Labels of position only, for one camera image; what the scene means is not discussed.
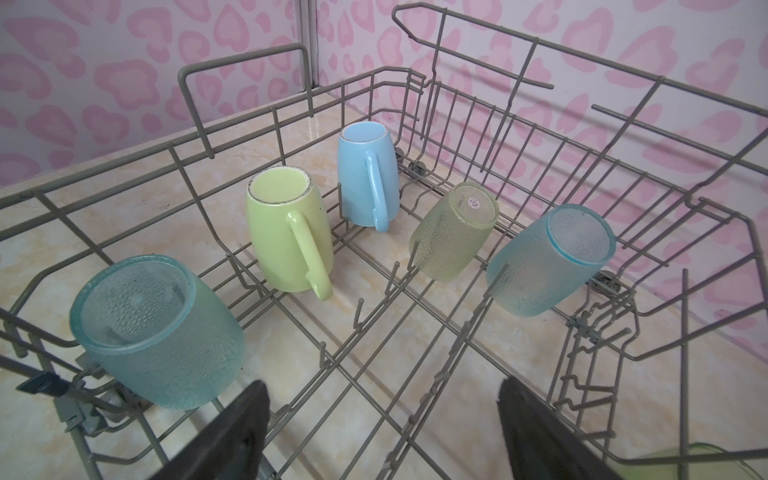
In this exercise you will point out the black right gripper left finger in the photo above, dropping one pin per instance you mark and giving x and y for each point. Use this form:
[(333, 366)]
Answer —
[(231, 446)]

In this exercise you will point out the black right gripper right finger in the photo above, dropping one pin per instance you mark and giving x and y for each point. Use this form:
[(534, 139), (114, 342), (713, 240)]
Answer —
[(540, 446)]

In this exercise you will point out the teal textured plastic cup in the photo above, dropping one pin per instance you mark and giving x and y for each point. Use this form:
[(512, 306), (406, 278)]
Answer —
[(160, 331)]

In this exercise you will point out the teal plastic cup front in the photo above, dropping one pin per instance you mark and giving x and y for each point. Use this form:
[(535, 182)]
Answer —
[(550, 260)]

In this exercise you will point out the light green ceramic mug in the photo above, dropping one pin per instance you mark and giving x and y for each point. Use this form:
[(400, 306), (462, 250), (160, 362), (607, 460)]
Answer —
[(290, 231)]

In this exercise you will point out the pale yellow plastic cup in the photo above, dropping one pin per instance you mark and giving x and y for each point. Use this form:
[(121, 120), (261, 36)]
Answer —
[(453, 232)]

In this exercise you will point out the light blue ceramic mug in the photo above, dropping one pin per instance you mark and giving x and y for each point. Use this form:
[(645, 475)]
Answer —
[(368, 174)]

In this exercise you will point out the yellow-green plastic cup right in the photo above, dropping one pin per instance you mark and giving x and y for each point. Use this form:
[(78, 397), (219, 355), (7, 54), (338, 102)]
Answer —
[(690, 465)]

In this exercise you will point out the grey wire dish rack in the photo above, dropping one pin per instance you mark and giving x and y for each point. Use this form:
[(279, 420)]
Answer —
[(402, 203)]

